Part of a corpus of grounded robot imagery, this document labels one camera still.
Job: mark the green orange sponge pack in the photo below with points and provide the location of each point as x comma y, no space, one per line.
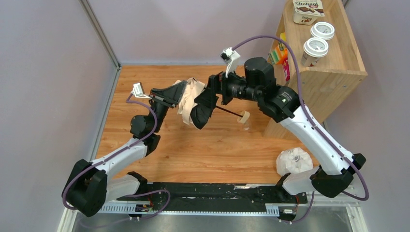
278,54

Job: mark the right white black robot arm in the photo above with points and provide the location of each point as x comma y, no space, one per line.
337,166

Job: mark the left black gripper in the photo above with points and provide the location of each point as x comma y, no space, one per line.
161,99

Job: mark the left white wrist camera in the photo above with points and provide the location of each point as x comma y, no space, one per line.
138,91

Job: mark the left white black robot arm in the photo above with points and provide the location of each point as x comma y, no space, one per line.
91,184

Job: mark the near white lidded cup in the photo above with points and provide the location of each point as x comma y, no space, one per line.
314,49

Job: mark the yellow green item on shelf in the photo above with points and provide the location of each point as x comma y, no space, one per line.
281,46

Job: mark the white lidded cup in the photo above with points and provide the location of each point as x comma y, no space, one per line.
322,30
314,49

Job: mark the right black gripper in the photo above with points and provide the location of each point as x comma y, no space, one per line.
218,88

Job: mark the crumpled white plastic bag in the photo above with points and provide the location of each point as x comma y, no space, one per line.
293,161

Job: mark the wooden shelf unit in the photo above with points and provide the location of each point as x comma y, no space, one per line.
326,85

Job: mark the far white lidded cup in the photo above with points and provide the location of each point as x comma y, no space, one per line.
322,30

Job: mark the black and beige folding umbrella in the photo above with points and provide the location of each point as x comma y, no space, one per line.
198,114

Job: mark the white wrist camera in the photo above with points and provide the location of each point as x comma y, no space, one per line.
138,91
231,58

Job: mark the pink package on shelf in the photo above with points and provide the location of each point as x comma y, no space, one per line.
286,69

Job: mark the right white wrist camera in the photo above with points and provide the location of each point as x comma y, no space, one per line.
231,58

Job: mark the Chobani yogurt cup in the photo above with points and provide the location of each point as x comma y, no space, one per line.
306,12

